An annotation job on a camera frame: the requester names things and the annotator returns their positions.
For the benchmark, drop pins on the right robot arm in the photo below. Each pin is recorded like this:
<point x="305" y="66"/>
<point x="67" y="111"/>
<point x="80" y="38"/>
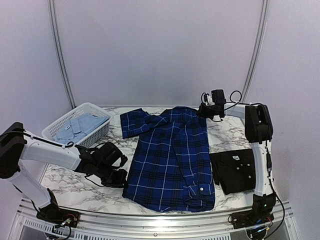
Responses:
<point x="258" y="129"/>

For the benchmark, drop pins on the light blue shirt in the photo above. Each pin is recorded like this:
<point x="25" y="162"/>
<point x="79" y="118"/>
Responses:
<point x="78" y="128"/>

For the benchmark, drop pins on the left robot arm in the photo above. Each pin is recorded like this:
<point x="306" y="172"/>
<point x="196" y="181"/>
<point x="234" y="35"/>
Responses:
<point x="16" y="144"/>

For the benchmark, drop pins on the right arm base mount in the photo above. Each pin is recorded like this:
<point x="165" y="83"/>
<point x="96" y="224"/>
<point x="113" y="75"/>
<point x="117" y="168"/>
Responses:
<point x="244" y="219"/>

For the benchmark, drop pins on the blue plaid long sleeve shirt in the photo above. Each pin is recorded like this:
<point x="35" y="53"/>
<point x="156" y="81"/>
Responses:
<point x="171" y="167"/>

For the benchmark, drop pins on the folded black shirt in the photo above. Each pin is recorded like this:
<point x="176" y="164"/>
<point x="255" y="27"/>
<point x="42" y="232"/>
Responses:
<point x="234" y="170"/>

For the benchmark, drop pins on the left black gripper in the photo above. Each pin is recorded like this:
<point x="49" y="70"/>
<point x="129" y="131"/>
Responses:
<point x="120" y="181"/>

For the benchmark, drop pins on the white plastic laundry basket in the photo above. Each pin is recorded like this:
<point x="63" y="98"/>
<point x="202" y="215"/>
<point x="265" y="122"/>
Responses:
<point x="50" y="131"/>

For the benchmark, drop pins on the aluminium front table rail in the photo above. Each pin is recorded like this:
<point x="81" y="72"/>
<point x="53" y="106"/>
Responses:
<point x="112" y="226"/>

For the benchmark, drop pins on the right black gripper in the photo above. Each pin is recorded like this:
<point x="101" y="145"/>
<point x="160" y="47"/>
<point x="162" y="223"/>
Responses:
<point x="201" y="112"/>

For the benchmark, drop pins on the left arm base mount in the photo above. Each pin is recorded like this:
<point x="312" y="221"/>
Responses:
<point x="61" y="218"/>

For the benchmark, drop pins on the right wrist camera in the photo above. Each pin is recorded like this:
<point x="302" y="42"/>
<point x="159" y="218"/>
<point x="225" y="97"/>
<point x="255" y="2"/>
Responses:
<point x="207" y="99"/>

